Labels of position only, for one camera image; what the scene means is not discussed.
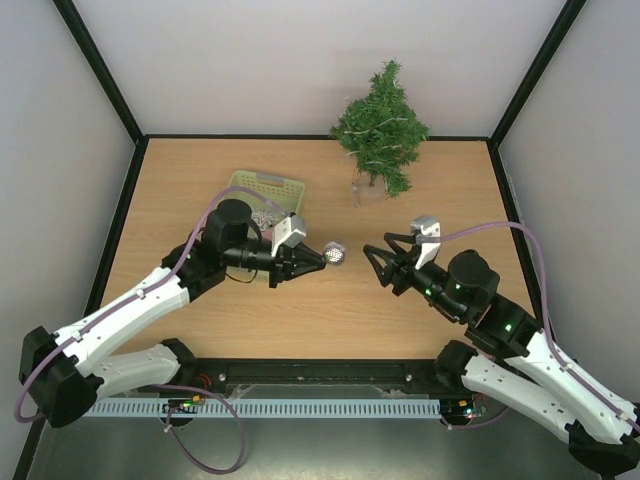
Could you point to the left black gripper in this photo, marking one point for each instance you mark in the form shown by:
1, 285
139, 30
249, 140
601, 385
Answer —
286, 263

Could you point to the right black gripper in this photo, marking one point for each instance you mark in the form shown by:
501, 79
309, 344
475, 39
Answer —
400, 270

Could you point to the silver disco ball ornament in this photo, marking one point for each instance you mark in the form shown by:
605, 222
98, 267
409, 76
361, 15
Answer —
334, 253

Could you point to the silver star tree topper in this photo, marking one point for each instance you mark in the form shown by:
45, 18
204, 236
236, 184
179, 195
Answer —
264, 218

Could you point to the light green plastic basket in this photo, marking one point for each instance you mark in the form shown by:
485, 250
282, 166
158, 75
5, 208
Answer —
280, 194

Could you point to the small green christmas tree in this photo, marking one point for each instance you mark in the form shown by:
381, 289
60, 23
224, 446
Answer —
382, 135

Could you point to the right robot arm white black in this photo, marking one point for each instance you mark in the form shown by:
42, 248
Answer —
511, 356

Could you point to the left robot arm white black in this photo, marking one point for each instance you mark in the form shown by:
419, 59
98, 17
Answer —
67, 371

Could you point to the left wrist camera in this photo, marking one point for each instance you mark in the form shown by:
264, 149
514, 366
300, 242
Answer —
289, 232

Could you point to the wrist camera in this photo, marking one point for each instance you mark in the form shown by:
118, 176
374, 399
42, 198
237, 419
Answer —
426, 231
289, 232

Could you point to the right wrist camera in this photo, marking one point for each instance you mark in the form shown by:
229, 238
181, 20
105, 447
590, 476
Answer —
426, 231

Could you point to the light blue slotted cable duct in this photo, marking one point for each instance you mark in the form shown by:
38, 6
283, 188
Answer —
269, 408

